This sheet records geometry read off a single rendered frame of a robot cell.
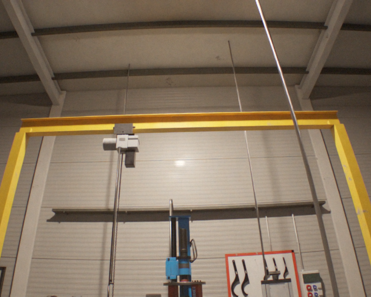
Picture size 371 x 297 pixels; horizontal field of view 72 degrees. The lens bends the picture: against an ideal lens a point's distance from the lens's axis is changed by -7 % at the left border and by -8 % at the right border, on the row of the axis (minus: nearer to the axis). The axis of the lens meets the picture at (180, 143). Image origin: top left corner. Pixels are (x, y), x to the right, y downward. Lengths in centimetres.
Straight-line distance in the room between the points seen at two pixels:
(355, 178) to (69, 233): 560
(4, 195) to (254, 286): 482
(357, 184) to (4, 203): 507
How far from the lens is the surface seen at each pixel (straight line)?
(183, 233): 414
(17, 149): 476
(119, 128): 429
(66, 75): 798
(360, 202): 445
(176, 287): 410
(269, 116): 463
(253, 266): 615
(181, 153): 674
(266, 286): 348
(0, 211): 446
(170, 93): 781
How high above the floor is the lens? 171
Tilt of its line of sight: 29 degrees up
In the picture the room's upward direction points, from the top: 2 degrees counter-clockwise
